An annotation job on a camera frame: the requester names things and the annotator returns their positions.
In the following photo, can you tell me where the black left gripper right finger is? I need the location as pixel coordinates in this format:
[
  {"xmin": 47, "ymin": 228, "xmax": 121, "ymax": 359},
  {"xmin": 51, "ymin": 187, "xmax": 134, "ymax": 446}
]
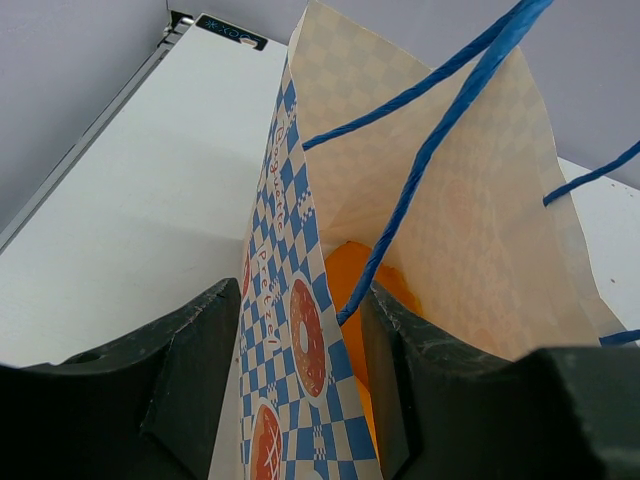
[{"xmin": 360, "ymin": 287, "xmax": 639, "ymax": 479}]

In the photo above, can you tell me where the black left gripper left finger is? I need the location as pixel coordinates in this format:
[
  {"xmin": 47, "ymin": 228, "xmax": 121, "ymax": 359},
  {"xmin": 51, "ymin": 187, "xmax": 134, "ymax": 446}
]
[{"xmin": 1, "ymin": 278, "xmax": 241, "ymax": 479}]

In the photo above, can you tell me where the orange oval bread loaf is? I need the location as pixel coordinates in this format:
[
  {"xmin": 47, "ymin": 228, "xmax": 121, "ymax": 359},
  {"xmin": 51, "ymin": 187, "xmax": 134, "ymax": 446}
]
[{"xmin": 325, "ymin": 241, "xmax": 424, "ymax": 452}]

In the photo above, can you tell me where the blue checkered paper bag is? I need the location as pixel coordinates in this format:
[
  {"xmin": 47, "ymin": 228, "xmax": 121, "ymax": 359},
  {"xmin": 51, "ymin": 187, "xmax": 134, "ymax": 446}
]
[{"xmin": 239, "ymin": 1, "xmax": 639, "ymax": 479}]

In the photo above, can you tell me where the left black table label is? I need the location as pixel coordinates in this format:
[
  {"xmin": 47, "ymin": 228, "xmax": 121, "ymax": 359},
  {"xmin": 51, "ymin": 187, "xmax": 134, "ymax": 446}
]
[{"xmin": 196, "ymin": 15, "xmax": 268, "ymax": 51}]

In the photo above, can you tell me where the aluminium frame rail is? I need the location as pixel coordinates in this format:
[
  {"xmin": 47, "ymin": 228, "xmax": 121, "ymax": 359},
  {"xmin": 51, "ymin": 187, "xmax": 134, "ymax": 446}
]
[{"xmin": 1, "ymin": 10, "xmax": 195, "ymax": 251}]

